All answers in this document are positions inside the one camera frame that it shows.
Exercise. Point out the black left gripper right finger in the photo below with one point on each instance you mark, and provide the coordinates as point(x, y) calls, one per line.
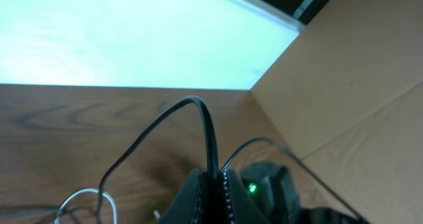
point(238, 206)

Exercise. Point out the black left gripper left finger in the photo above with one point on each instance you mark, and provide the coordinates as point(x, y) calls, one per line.
point(187, 206)

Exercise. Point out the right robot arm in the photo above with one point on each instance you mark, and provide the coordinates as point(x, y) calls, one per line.
point(273, 192)

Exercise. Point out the brown cardboard panel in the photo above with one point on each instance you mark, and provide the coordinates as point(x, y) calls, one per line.
point(347, 97)

